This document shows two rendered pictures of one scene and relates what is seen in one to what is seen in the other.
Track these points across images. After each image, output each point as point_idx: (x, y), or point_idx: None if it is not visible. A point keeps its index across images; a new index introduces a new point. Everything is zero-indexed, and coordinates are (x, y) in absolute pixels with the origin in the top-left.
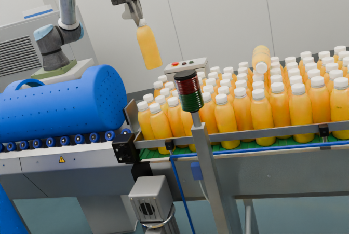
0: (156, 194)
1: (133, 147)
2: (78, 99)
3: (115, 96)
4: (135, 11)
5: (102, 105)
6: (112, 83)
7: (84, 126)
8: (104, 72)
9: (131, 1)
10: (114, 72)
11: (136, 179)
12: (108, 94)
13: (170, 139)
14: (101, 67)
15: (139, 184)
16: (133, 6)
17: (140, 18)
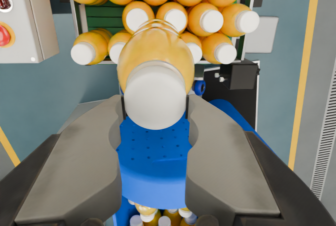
0: (278, 18)
1: (241, 60)
2: None
3: (157, 132)
4: (224, 131)
5: None
6: (147, 147)
7: None
8: (171, 168)
9: (265, 210)
10: (125, 159)
11: (245, 52)
12: (179, 139)
13: None
14: (177, 179)
15: (257, 44)
16: (248, 161)
17: (124, 112)
